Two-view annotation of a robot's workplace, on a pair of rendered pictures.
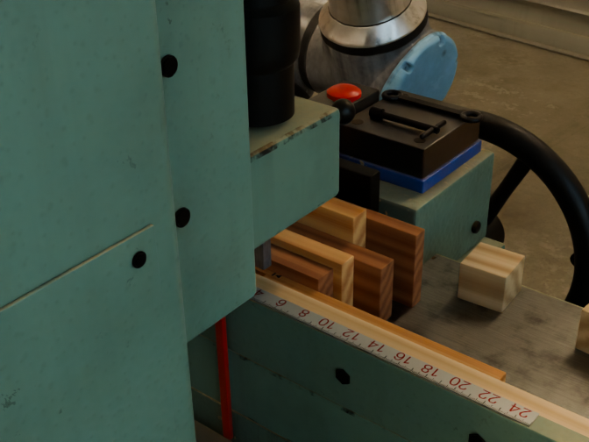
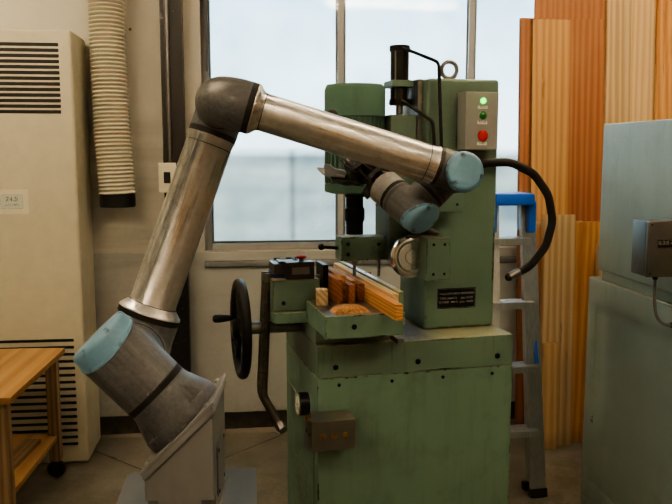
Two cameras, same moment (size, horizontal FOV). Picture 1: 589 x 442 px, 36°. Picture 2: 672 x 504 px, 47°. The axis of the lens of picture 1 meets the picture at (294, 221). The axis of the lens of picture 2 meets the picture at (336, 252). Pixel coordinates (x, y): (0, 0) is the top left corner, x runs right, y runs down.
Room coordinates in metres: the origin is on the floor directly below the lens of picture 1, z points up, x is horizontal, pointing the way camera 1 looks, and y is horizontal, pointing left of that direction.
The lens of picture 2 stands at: (2.43, 1.33, 1.31)
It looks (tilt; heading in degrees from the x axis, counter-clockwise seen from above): 7 degrees down; 217
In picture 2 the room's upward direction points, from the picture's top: straight up
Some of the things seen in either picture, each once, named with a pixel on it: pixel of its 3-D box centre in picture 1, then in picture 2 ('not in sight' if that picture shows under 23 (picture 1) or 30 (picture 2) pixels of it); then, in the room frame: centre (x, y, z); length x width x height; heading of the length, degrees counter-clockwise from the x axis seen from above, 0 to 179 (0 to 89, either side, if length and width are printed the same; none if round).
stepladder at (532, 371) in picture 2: not in sight; (508, 343); (-0.33, 0.12, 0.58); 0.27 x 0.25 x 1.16; 44
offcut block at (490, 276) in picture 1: (491, 276); not in sight; (0.61, -0.16, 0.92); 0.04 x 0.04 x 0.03; 55
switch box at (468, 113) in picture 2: not in sight; (477, 121); (0.42, 0.33, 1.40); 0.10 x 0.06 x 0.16; 141
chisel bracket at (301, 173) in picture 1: (238, 183); (361, 249); (0.56, 0.04, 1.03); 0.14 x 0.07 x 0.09; 141
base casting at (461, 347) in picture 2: not in sight; (392, 337); (0.48, 0.10, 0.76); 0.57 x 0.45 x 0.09; 141
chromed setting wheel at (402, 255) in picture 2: not in sight; (410, 256); (0.55, 0.20, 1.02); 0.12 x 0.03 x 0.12; 141
